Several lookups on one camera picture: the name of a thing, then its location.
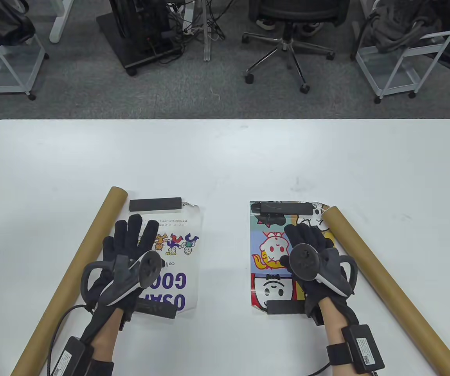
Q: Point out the white upright post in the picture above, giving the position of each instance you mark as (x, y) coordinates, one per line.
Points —
(207, 47)

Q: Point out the black wrist sensor box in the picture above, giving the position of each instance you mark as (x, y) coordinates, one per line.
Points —
(68, 356)
(362, 346)

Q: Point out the grey bag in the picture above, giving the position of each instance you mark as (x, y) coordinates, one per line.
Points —
(397, 31)

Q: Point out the white power strip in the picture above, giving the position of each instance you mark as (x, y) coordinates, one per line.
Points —
(188, 19)

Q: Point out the grey and white hand controller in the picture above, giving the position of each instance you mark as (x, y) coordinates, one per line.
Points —
(150, 270)
(303, 262)

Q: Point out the person's right hand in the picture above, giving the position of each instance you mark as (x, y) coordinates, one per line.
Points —
(307, 235)

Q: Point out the black office chair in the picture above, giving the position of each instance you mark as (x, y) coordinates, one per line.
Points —
(287, 43)

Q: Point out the black bar weight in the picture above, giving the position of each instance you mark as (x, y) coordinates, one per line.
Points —
(285, 307)
(283, 207)
(154, 204)
(158, 310)

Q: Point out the brown cardboard mailing tube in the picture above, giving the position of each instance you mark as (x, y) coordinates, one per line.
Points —
(80, 266)
(385, 282)

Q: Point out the white wheeled cart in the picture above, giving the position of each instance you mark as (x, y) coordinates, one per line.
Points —
(397, 78)
(13, 74)

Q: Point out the white desk leg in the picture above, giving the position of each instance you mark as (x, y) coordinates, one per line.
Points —
(58, 27)

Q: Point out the person's left hand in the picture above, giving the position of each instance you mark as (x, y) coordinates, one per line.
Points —
(127, 239)

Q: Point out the person's right forearm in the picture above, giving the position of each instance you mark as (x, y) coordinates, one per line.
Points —
(336, 333)

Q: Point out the person's left forearm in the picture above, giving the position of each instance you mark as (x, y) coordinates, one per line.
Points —
(103, 344)

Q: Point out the white cartoon print poster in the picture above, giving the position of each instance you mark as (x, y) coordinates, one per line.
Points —
(188, 274)

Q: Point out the black bag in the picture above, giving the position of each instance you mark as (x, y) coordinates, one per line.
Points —
(2, 23)

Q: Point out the black wheeled computer stand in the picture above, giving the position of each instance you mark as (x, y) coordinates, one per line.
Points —
(139, 39)

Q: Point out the colourful cartoon panel poster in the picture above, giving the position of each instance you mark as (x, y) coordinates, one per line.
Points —
(268, 250)

